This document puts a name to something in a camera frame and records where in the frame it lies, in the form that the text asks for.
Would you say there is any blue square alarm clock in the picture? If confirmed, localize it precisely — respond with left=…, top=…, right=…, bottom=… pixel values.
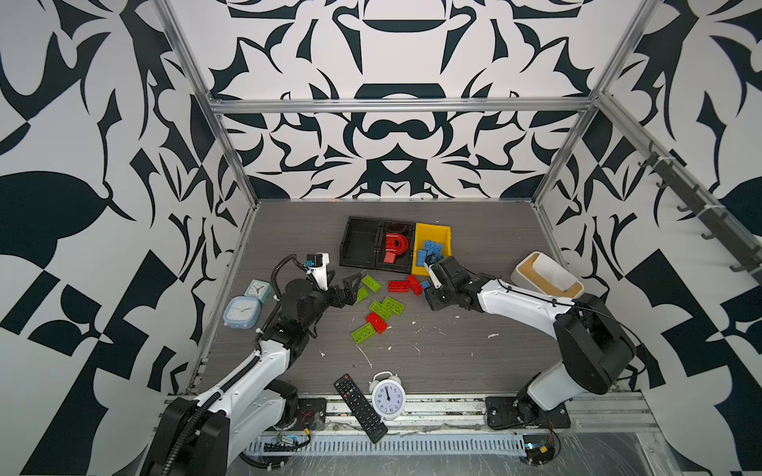
left=222, top=297, right=262, bottom=329

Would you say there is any small circuit board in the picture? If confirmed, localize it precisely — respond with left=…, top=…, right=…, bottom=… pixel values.
left=520, top=438, right=562, bottom=467

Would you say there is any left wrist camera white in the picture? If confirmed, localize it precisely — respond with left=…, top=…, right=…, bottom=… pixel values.
left=305, top=253, right=329, bottom=292

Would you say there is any green lego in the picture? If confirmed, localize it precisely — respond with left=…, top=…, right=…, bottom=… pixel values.
left=361, top=275, right=382, bottom=293
left=355, top=288, right=369, bottom=305
left=351, top=323, right=377, bottom=346
left=383, top=297, right=405, bottom=315
left=369, top=301, right=392, bottom=321

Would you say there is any black bin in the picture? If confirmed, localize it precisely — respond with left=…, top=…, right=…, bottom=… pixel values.
left=339, top=216, right=381, bottom=270
left=376, top=220, right=416, bottom=274

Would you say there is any red arch lego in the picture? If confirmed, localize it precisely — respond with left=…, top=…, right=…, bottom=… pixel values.
left=383, top=233, right=409, bottom=264

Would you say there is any small green alarm clock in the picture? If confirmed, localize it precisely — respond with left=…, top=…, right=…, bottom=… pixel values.
left=244, top=279, right=273, bottom=303

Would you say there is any white twin-bell alarm clock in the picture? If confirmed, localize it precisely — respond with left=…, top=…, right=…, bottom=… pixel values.
left=369, top=371, right=407, bottom=422

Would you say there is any green lego top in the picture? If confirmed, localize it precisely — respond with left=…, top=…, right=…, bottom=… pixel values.
left=361, top=275, right=382, bottom=293

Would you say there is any white cable duct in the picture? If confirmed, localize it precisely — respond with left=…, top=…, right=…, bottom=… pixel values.
left=244, top=434, right=526, bottom=457

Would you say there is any black bin middle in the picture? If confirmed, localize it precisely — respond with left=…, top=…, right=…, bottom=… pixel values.
left=376, top=220, right=416, bottom=274

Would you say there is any black bin left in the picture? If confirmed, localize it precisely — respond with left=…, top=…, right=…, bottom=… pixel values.
left=339, top=216, right=381, bottom=270

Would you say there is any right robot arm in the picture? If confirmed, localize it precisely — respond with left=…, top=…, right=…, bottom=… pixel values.
left=425, top=257, right=636, bottom=430

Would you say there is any black remote control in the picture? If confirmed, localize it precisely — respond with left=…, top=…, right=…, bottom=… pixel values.
left=333, top=374, right=388, bottom=444

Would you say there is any green lego bottom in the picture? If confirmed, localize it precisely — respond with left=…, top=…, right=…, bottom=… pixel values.
left=351, top=323, right=377, bottom=346

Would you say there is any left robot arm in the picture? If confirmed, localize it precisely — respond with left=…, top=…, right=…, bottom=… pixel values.
left=140, top=274, right=361, bottom=475

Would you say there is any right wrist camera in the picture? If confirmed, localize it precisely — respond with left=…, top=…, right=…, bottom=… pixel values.
left=426, top=265, right=442, bottom=289

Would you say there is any yellow bin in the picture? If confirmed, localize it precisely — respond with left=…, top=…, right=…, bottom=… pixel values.
left=411, top=223, right=452, bottom=276

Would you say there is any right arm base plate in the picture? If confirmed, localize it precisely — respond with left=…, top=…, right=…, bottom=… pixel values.
left=484, top=397, right=572, bottom=430

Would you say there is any white tissue box wooden lid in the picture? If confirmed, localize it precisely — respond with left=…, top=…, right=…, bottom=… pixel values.
left=510, top=251, right=585, bottom=299

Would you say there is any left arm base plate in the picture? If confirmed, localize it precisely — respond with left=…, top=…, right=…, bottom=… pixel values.
left=276, top=398, right=327, bottom=432

